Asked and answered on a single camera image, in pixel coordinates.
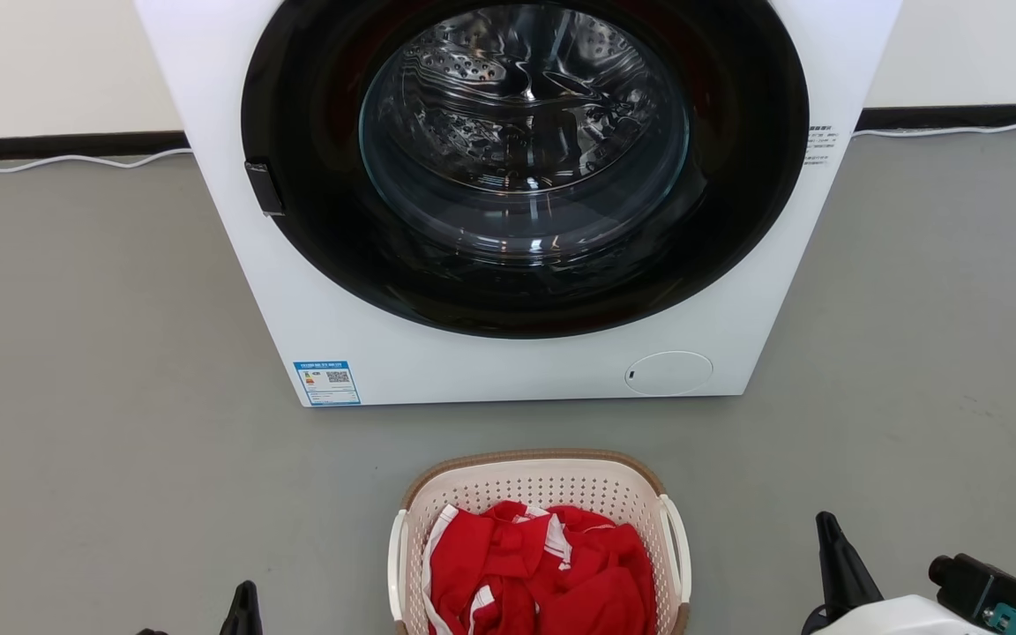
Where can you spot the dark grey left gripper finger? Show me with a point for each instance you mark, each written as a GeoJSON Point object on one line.
{"type": "Point", "coordinates": [243, 613]}

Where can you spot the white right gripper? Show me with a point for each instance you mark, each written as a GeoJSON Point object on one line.
{"type": "Point", "coordinates": [900, 619]}

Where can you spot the cream perforated laundry basket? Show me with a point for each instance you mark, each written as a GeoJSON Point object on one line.
{"type": "Point", "coordinates": [543, 481]}

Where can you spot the blue energy label sticker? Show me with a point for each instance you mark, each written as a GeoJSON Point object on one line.
{"type": "Point", "coordinates": [327, 383]}

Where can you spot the round white filter cover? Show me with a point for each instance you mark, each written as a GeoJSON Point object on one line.
{"type": "Point", "coordinates": [668, 373]}

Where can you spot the red and white garment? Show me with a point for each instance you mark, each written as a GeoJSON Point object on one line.
{"type": "Point", "coordinates": [526, 564]}

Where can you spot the white front-load washing machine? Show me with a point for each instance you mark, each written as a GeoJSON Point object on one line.
{"type": "Point", "coordinates": [490, 370]}

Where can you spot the black round washer door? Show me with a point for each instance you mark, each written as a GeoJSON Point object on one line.
{"type": "Point", "coordinates": [323, 238]}

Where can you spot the small text sticker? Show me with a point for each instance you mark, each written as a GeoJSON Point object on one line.
{"type": "Point", "coordinates": [821, 145]}

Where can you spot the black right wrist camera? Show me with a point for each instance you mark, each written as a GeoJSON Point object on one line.
{"type": "Point", "coordinates": [975, 589]}

